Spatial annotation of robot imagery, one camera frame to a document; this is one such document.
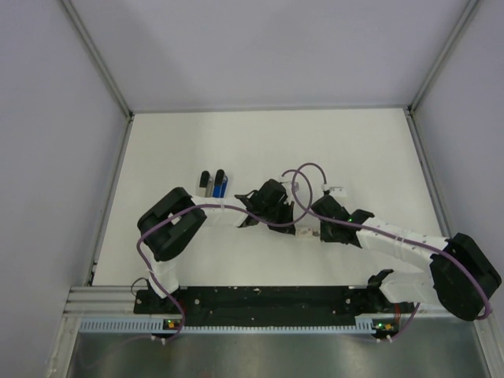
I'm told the grey slotted cable duct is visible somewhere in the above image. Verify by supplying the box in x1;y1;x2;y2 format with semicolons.
79;316;376;335

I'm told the left aluminium frame post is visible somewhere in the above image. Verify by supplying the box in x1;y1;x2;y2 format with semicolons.
57;0;133;120

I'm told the aluminium frame post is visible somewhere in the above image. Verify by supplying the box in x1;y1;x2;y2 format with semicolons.
57;0;133;120
407;0;484;115

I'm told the grey stapler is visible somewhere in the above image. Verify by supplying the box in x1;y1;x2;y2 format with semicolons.
196;170;213;198

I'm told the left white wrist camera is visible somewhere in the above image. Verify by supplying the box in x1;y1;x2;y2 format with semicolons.
280;178;299;193

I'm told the right aluminium frame post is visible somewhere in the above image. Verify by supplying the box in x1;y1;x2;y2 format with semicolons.
407;0;484;115

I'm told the aluminium front rail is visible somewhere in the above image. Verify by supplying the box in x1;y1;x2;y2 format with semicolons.
65;285;493;316

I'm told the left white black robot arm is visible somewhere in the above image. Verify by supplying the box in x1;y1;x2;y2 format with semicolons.
137;179;298;313

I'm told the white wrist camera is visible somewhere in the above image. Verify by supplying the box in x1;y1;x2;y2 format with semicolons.
322;183;347;198
280;178;299;193

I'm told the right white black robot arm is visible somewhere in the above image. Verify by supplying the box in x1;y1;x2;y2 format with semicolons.
312;195;502;321

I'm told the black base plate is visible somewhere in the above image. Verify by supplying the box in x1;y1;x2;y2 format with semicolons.
133;286;414;327

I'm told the white staple box with red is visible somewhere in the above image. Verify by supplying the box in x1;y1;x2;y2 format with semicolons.
295;227;319;239

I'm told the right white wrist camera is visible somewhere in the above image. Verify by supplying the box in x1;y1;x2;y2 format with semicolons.
322;183;347;198

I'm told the blue stapler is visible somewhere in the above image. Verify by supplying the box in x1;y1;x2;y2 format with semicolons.
212;169;228;198

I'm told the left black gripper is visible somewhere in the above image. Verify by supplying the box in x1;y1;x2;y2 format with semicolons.
262;198;295;235

